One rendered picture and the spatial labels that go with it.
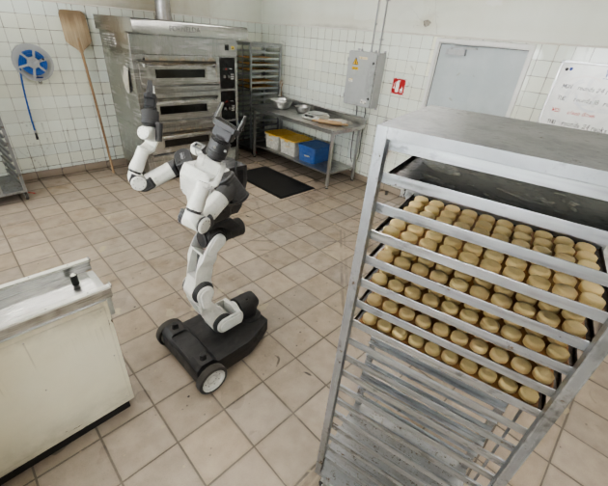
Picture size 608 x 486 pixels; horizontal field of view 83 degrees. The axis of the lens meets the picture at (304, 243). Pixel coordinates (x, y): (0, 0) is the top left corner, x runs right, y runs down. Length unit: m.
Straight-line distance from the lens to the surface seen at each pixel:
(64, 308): 1.89
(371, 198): 0.97
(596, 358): 1.08
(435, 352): 1.25
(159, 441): 2.36
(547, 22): 4.72
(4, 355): 1.94
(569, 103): 4.62
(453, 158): 0.92
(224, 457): 2.25
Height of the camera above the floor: 2.00
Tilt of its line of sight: 31 degrees down
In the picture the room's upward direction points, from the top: 5 degrees clockwise
